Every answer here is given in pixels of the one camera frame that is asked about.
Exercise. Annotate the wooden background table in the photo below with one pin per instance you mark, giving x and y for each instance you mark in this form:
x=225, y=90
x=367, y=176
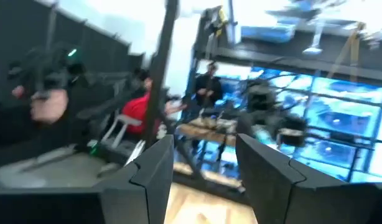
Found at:
x=206, y=130

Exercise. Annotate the black partition panel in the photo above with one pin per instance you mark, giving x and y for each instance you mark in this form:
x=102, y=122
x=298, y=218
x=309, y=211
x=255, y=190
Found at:
x=23, y=25

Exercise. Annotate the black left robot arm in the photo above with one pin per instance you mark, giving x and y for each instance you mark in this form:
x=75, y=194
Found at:
x=259, y=99

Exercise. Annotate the blue storage bin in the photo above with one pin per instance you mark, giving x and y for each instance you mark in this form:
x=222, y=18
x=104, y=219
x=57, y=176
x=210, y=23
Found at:
x=265, y=32

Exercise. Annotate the person's hand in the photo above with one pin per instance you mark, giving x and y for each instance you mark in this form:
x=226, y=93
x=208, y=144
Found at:
x=175, y=108
x=18, y=91
x=49, y=105

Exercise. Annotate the white chair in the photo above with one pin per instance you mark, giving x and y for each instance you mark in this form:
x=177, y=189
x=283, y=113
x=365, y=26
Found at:
x=122, y=119

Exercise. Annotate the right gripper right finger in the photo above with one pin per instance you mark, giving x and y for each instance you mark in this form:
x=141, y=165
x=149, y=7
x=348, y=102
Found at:
x=265, y=193

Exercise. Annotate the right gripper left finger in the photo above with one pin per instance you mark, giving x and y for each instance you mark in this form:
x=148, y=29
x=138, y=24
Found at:
x=153, y=186

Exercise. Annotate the person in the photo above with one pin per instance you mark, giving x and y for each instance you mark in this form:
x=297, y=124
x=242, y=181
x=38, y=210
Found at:
x=208, y=90
x=10, y=133
x=136, y=112

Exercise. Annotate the black shelf rack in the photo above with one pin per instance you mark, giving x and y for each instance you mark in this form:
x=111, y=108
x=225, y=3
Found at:
x=303, y=63

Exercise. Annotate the black aluminium rig frame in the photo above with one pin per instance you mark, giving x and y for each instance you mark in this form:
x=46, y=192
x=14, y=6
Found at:
x=160, y=93

